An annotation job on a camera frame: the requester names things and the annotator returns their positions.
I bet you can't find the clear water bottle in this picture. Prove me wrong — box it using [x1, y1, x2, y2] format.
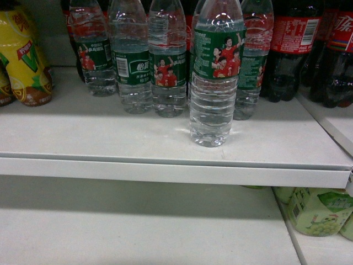
[190, 1, 246, 147]

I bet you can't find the white metal shelf board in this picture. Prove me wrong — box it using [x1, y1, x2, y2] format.
[1, 67, 352, 191]

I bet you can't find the water bottle team label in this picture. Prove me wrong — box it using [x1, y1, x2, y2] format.
[148, 1, 186, 118]

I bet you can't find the water bottle barcode label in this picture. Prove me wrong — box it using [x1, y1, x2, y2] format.
[108, 1, 152, 114]

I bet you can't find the water bottle far left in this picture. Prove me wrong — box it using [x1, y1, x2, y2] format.
[69, 1, 116, 97]

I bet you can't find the water bottle behind front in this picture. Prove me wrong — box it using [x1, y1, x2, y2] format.
[233, 1, 274, 120]

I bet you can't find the cola bottle behind water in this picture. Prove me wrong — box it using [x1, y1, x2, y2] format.
[60, 0, 85, 82]

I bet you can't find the yellow lemon tea bottle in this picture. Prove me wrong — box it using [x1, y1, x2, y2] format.
[1, 1, 52, 107]

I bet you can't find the cola bottle red label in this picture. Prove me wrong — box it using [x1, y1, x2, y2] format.
[260, 1, 324, 103]

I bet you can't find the green grape drink bottle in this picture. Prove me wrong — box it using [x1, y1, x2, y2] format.
[287, 187, 352, 237]

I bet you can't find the cola bottle far right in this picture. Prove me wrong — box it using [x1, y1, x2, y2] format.
[309, 1, 352, 108]

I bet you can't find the lemon tea bottle edge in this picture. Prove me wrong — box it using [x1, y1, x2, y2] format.
[1, 54, 15, 107]

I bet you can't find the green drink bottle right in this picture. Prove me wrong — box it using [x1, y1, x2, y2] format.
[339, 216, 353, 241]

